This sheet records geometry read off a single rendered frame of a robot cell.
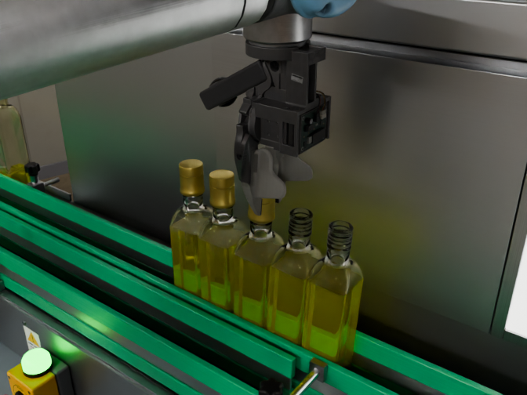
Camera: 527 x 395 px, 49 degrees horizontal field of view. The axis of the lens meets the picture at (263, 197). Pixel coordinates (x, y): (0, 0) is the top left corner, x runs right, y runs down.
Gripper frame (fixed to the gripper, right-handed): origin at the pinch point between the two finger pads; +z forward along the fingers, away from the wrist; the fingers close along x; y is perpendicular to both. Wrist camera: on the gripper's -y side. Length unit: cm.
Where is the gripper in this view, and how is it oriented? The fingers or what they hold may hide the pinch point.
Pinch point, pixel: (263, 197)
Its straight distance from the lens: 73.6
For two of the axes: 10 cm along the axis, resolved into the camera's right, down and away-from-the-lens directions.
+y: 8.0, 2.7, -5.3
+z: 0.1, 8.9, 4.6
